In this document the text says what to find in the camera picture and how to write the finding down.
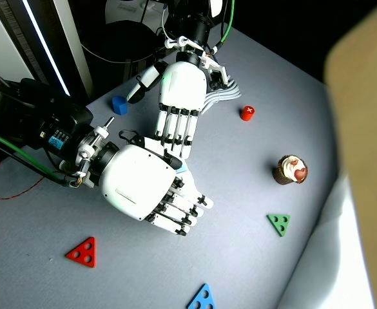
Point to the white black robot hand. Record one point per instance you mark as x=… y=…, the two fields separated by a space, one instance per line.
x=181 y=87
x=136 y=180

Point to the blue block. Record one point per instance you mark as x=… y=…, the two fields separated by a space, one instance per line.
x=120 y=105

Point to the red cylinder white cross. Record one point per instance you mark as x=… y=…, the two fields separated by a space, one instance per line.
x=247 y=113

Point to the red triangle three holes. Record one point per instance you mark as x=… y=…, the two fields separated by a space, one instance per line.
x=90 y=249

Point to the white robot body column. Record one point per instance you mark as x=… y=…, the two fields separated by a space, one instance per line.
x=69 y=48

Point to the grey table cloth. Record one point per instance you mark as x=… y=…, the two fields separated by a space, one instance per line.
x=239 y=257

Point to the blue triangle three holes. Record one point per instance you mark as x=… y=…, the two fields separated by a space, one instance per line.
x=196 y=301

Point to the toy cupcake white frosting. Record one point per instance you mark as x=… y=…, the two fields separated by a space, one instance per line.
x=291 y=170

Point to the green triangle three holes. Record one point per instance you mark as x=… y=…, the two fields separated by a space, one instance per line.
x=279 y=223

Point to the tan blurred board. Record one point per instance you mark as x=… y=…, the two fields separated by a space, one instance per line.
x=365 y=112

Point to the white backdrop sheet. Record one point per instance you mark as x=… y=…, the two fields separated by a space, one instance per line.
x=333 y=257

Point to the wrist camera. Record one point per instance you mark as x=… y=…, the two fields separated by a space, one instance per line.
x=218 y=77

